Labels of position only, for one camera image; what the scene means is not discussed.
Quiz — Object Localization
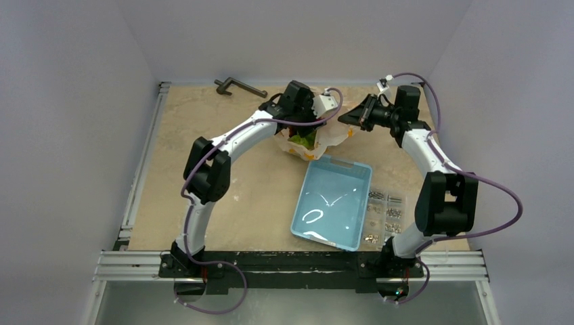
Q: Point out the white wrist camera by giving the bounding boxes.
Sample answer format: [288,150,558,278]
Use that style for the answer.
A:
[376,74,393,95]
[311,94,338,120]

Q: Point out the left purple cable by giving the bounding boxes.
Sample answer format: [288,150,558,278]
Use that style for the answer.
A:
[172,87,345,315]

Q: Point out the green fake fruit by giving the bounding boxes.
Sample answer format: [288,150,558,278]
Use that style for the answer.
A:
[288,133,316,150]

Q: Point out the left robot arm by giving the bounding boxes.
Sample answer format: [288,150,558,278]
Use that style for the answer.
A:
[170,81,343,277]

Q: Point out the clear plastic screw box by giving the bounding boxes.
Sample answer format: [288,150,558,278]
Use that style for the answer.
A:
[363,187,449,263]

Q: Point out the light blue plastic basket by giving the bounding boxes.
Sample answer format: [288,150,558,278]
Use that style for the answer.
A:
[290,154,372,252]

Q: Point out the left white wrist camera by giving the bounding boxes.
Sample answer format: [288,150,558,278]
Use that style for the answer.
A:
[311,94,338,120]

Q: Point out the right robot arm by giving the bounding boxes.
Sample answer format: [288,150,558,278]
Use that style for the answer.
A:
[338,85,478,276]

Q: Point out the black metal crank handle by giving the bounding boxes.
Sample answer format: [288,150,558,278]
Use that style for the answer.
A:
[214,77,268,98]

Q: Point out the orange banana print plastic bag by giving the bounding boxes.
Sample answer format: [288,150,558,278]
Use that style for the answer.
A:
[273,87,358,161]

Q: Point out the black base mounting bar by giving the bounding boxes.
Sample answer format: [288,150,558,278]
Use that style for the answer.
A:
[158,248,424,296]

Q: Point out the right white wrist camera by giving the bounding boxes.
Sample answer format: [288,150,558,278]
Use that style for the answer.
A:
[376,74,393,95]

